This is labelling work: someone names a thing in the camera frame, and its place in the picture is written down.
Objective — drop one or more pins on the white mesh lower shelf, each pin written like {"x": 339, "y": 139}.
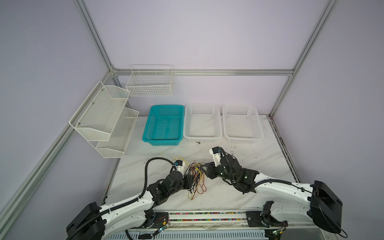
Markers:
{"x": 117, "y": 145}

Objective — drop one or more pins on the white mesh upper shelf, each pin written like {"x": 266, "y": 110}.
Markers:
{"x": 97, "y": 121}

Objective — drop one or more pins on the white wire wall basket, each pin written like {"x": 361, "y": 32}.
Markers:
{"x": 151, "y": 81}

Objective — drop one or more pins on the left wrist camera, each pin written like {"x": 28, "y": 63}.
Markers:
{"x": 180, "y": 166}

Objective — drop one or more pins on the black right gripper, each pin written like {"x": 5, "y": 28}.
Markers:
{"x": 209, "y": 170}

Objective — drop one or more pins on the white mesh shelf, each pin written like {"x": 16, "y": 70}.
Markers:
{"x": 117, "y": 145}
{"x": 97, "y": 121}

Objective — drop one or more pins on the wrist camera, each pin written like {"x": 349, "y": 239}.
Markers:
{"x": 180, "y": 166}
{"x": 216, "y": 154}

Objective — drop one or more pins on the white plastic basket middle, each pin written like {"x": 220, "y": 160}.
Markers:
{"x": 202, "y": 122}

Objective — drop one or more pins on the white plastic basket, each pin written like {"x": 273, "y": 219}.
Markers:
{"x": 202, "y": 122}
{"x": 242, "y": 123}

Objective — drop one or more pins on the front rail with cables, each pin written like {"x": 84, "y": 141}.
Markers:
{"x": 223, "y": 225}

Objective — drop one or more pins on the teal plastic basket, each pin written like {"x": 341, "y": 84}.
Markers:
{"x": 165, "y": 125}

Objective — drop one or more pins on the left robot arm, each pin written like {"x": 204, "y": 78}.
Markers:
{"x": 96, "y": 222}

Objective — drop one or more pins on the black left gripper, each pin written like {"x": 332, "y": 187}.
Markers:
{"x": 188, "y": 182}

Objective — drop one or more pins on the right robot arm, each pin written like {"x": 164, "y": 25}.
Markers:
{"x": 319, "y": 204}

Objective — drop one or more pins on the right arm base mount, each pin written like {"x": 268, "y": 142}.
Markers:
{"x": 264, "y": 217}

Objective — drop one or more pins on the white plastic basket right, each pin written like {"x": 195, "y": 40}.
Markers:
{"x": 242, "y": 123}

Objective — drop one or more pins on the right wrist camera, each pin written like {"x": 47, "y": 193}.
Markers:
{"x": 216, "y": 154}

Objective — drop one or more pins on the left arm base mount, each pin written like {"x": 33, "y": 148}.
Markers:
{"x": 155, "y": 220}

